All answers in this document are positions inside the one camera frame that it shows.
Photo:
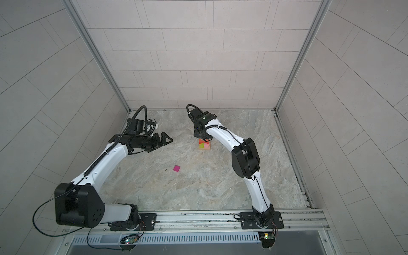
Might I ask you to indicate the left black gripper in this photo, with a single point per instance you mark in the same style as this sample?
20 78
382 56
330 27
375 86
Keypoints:
156 143

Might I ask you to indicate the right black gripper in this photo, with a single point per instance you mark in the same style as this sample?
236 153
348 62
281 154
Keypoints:
196 133

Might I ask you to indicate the orange block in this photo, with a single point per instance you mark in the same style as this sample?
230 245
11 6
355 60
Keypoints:
204 141

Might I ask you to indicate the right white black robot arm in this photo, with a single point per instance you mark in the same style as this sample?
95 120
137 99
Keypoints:
245 163

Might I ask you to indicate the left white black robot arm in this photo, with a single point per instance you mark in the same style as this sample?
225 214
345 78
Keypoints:
78 203

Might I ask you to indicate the right corrugated black conduit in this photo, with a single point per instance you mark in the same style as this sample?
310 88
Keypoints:
191 108

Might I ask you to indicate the corrugated black conduit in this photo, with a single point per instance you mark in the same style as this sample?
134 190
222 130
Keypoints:
122 139
191 108

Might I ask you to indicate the left corrugated black conduit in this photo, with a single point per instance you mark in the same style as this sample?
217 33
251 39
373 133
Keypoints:
122 139

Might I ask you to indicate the left controller board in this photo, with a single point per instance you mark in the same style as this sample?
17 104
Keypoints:
130 239

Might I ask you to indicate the controller board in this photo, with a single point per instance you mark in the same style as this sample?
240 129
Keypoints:
130 239
267 239

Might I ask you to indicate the right controller board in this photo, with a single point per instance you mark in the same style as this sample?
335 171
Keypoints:
267 239

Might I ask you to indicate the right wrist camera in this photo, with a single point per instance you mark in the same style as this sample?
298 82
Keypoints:
201 118

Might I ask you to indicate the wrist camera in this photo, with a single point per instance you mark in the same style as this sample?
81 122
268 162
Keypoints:
141 127
201 118

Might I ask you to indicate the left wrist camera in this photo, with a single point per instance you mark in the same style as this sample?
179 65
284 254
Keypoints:
141 127

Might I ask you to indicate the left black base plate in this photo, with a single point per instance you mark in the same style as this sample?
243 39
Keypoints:
148 220

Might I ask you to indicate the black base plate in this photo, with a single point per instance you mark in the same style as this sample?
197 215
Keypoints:
148 220
277 220

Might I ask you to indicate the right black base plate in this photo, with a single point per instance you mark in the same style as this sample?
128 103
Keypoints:
277 220

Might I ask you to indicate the left aluminium corner post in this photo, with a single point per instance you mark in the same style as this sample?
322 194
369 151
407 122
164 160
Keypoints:
81 28

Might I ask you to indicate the aluminium corner post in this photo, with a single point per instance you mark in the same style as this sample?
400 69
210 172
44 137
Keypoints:
317 21
81 28

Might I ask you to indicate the aluminium mounting rail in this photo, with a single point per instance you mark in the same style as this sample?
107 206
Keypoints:
224 221

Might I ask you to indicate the right aluminium corner post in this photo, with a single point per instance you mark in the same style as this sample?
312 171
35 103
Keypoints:
317 21

